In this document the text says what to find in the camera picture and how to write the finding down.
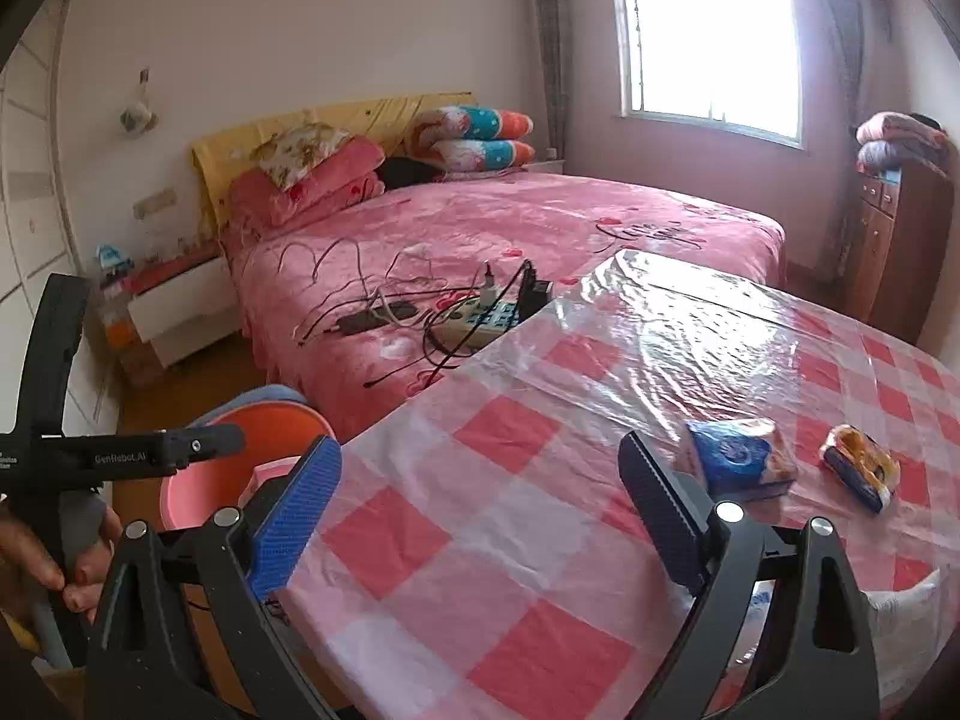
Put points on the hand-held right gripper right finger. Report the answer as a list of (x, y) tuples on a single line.
[(664, 514)]

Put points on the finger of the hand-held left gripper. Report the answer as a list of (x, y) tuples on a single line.
[(217, 441)]

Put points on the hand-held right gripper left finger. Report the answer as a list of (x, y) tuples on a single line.
[(300, 510)]

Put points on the pink plastic basin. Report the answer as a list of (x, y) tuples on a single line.
[(217, 480)]

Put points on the person's left hand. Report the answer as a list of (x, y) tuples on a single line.
[(30, 547)]

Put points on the pink packet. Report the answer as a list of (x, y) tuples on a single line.
[(266, 480)]

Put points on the grey blue rounded object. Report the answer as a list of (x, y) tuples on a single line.
[(274, 394)]

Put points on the blue packet with white logo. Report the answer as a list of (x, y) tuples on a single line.
[(739, 457)]

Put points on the white nightstand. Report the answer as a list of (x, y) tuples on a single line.
[(180, 311)]

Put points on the blue white small box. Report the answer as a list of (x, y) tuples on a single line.
[(112, 256)]

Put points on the white wardrobe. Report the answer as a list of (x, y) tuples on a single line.
[(30, 202)]

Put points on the black phone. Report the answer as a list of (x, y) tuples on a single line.
[(367, 319)]

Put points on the yellow blue snack wrapper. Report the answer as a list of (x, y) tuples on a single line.
[(862, 465)]

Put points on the black charger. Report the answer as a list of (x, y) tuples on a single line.
[(534, 289)]

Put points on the pink pillows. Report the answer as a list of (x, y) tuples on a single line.
[(330, 180)]

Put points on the hanging cloth bag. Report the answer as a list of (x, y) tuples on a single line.
[(139, 118)]

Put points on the white plug adapter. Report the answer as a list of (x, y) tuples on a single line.
[(489, 285)]

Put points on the yellow headboard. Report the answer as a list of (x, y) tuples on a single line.
[(225, 142)]

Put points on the bed with pink bedspread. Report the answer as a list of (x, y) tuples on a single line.
[(487, 232)]

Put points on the wooden dresser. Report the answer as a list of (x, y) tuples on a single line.
[(907, 255)]

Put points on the small white bedside table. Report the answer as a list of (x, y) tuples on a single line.
[(544, 165)]

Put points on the teal orange rolled quilt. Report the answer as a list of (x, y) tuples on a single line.
[(480, 124), (487, 156)]

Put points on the stack of folded blankets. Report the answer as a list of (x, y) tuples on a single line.
[(896, 139)]

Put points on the grey plaid curtain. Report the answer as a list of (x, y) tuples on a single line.
[(547, 52), (844, 90)]

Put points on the window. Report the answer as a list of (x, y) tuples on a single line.
[(705, 45)]

